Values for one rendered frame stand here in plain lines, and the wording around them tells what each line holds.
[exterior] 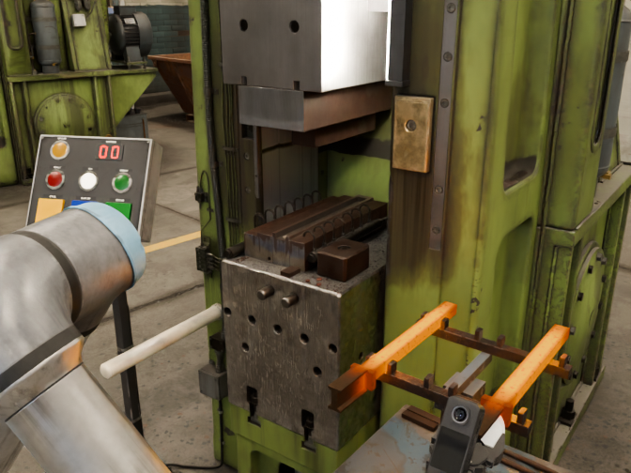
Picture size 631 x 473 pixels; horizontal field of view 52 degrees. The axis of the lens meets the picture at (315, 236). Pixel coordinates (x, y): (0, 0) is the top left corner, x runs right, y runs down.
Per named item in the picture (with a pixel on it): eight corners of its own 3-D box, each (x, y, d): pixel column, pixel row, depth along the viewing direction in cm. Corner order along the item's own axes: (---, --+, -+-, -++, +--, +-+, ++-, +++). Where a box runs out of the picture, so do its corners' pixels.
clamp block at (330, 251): (345, 283, 157) (345, 258, 155) (315, 275, 161) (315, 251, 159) (370, 267, 166) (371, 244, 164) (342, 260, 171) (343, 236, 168)
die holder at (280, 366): (337, 451, 166) (339, 294, 151) (227, 402, 187) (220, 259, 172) (432, 358, 209) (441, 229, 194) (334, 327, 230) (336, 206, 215)
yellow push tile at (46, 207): (58, 225, 177) (62, 199, 179) (33, 224, 179) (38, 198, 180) (62, 226, 179) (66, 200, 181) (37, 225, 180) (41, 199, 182)
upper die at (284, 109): (303, 132, 151) (303, 91, 148) (238, 123, 162) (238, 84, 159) (391, 109, 183) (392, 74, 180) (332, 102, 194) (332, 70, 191)
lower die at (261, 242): (304, 271, 163) (304, 240, 161) (244, 254, 174) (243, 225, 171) (386, 227, 196) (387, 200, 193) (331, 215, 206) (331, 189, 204)
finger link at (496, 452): (482, 434, 93) (454, 465, 87) (483, 423, 93) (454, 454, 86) (513, 447, 91) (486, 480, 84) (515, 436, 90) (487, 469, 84)
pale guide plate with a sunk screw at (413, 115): (425, 173, 149) (430, 99, 143) (391, 167, 154) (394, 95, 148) (429, 171, 151) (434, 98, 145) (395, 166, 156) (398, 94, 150)
